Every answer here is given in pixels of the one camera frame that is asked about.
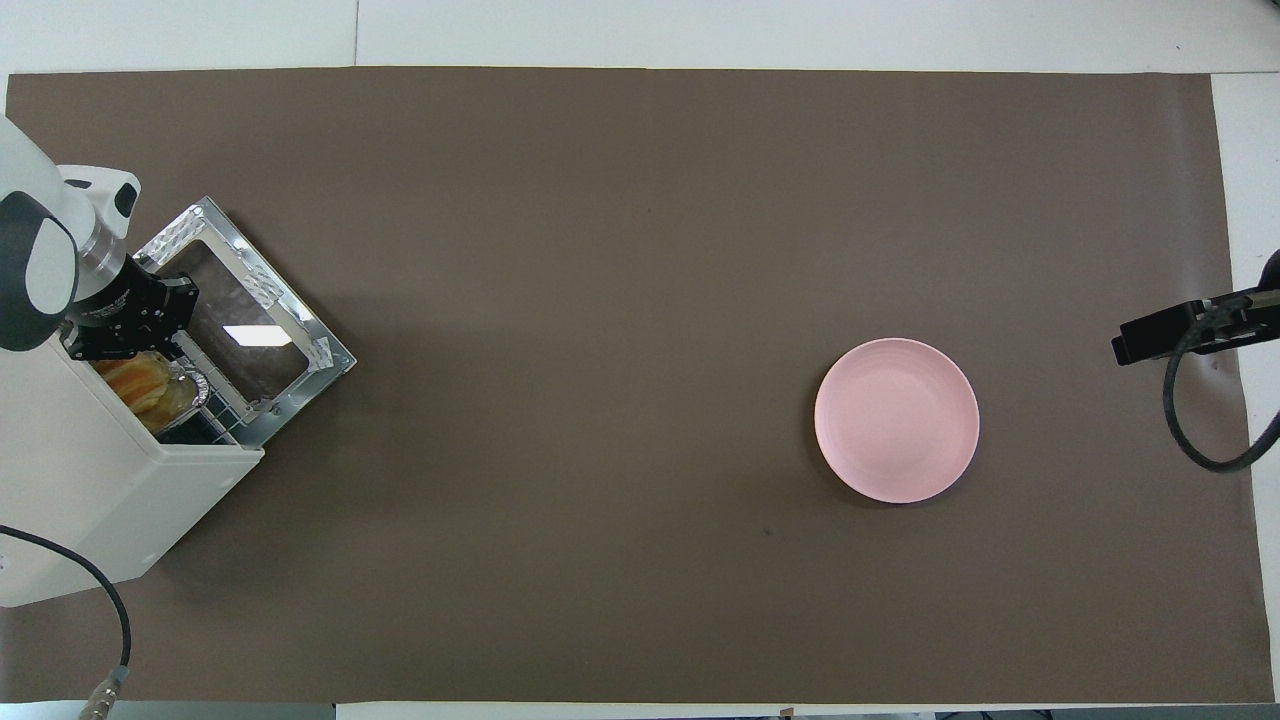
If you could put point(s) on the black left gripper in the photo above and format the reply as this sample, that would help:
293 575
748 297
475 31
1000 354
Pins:
125 315

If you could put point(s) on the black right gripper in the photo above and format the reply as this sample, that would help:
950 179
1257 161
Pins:
1160 330

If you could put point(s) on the sliced yellow bread loaf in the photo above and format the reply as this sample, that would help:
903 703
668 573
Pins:
135 385

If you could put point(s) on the silver foil baking tray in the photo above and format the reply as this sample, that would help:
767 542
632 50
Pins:
190 390

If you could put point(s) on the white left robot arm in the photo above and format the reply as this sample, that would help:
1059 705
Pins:
30 180

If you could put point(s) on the cream toaster oven body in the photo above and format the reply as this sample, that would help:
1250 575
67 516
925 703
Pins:
90 490

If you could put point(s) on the glass oven door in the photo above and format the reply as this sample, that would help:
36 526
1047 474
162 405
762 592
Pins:
320 350

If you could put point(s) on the pink round plate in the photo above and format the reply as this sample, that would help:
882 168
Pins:
895 420

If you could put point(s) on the brown table mat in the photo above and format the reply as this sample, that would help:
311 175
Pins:
600 300

